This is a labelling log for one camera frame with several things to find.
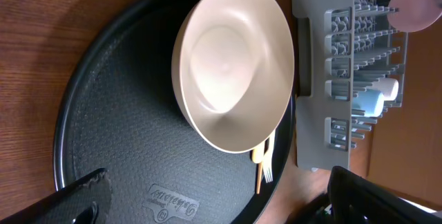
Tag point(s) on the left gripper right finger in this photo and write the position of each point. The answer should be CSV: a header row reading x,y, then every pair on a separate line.
x,y
356,200

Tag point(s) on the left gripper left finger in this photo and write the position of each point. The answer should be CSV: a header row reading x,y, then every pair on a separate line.
x,y
87,200

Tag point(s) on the orange chopstick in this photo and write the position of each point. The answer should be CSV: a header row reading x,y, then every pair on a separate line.
x,y
259,178

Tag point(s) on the blue cup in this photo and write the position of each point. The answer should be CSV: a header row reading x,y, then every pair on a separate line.
x,y
370,101

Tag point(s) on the white cup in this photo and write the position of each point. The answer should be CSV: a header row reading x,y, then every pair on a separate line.
x,y
387,86

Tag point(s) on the large beige plate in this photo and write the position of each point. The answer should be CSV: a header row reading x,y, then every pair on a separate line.
x,y
233,70

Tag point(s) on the small pink plate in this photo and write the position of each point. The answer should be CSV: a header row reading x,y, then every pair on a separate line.
x,y
414,15

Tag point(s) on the grey dishwasher rack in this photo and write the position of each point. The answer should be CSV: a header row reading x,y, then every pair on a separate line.
x,y
344,47

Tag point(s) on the round black serving tray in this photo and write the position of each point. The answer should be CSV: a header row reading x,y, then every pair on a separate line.
x,y
119,113

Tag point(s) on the white plastic fork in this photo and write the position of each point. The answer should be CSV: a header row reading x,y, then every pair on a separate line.
x,y
267,160

